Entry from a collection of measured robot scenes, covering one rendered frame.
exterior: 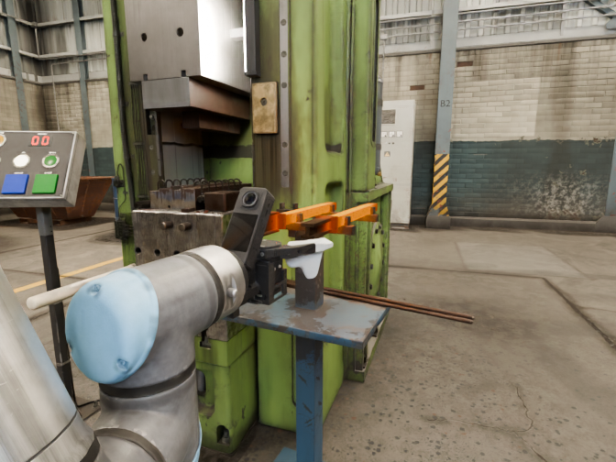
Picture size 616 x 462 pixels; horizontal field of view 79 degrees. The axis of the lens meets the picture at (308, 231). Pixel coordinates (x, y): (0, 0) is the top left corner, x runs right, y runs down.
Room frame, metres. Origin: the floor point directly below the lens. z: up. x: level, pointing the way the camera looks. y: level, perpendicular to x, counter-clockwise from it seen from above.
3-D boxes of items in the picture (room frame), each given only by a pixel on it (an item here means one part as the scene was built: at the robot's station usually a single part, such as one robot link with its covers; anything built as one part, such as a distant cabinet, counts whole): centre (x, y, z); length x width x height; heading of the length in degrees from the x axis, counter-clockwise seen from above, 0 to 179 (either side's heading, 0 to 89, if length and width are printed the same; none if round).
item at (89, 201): (7.05, 4.82, 0.42); 1.89 x 1.20 x 0.85; 73
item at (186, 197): (1.54, 0.42, 0.96); 0.42 x 0.20 x 0.09; 160
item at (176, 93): (1.54, 0.42, 1.32); 0.42 x 0.20 x 0.10; 160
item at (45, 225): (1.46, 1.04, 0.54); 0.04 x 0.04 x 1.08; 70
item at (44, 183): (1.34, 0.94, 1.01); 0.07 x 0.05 x 0.07; 95
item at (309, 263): (0.56, -0.01, 0.93); 0.09 x 0.03 x 0.06; 119
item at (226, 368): (1.53, 0.37, 0.23); 0.55 x 0.37 x 0.47; 160
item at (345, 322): (0.98, 0.00, 0.68); 0.40 x 0.30 x 0.02; 65
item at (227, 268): (0.43, 0.12, 0.93); 0.10 x 0.05 x 0.09; 65
